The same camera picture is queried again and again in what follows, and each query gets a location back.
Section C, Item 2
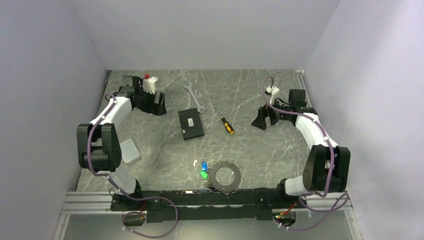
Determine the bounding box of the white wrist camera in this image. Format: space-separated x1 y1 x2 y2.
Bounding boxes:
142 73 160 95
265 85 280 105

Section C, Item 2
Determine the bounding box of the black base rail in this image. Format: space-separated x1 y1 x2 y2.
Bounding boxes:
110 187 303 223

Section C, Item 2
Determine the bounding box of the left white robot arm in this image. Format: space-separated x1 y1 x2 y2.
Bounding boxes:
76 73 167 210

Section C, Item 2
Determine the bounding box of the blue key tag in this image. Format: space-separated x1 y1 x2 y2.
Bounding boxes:
201 161 208 172

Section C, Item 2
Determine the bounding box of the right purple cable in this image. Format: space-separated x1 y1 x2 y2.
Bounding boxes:
262 76 350 232

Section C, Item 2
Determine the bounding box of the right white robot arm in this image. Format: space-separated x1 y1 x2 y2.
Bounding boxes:
251 86 351 208

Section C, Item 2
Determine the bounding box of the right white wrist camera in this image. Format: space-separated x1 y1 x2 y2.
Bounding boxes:
265 85 280 105

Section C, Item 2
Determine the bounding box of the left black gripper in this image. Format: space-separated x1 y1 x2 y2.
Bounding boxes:
136 86 167 116

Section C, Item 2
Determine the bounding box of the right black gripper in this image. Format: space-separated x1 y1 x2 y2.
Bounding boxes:
251 94 291 131

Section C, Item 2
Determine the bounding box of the large grey key ring disc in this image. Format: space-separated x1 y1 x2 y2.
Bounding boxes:
205 160 242 195

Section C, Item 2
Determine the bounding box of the black network switch box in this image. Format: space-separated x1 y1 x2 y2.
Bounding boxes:
178 108 205 141

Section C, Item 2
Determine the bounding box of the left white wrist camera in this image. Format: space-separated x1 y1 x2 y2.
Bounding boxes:
142 73 160 95

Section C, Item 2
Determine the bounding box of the yellow black screwdriver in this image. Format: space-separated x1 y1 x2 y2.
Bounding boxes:
213 105 235 135

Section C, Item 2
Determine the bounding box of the grey rectangular box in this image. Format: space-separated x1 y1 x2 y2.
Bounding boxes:
120 139 140 164

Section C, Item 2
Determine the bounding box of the green key tag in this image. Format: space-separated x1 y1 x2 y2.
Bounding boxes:
200 170 208 180

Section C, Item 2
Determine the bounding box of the purple cable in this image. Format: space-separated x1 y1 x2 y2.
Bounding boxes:
262 76 350 232
86 93 179 239

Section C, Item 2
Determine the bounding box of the silver open-end wrench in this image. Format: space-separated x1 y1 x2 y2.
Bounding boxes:
183 81 206 114

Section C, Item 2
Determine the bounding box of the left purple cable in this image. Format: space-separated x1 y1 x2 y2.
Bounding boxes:
86 93 179 239

